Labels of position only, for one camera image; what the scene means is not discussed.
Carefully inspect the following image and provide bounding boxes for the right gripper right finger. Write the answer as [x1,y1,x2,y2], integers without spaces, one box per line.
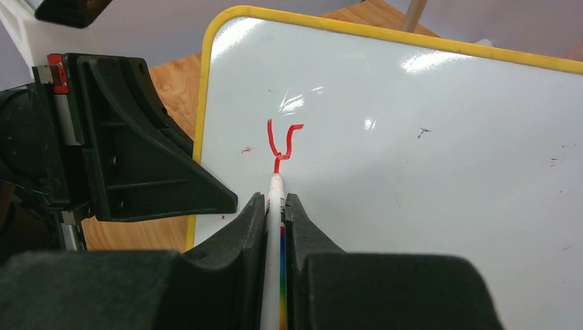
[285,194,503,329]

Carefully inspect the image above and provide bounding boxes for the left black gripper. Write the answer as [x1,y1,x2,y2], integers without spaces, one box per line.
[32,54,238,225]

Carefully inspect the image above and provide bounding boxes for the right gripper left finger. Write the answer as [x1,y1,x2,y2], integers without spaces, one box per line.
[1,193,265,329]

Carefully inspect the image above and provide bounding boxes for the white red marker pen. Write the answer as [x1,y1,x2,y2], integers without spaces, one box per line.
[260,173,287,329]

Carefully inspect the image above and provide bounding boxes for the yellow framed whiteboard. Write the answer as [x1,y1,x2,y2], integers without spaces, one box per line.
[195,5,582,329]

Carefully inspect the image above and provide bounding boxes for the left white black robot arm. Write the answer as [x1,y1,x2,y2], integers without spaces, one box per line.
[1,53,238,260]

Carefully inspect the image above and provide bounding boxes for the white clothes rack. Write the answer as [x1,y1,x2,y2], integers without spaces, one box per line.
[400,0,428,32]

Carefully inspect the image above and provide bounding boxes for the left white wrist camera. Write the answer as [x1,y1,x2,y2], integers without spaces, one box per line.
[1,0,111,76]

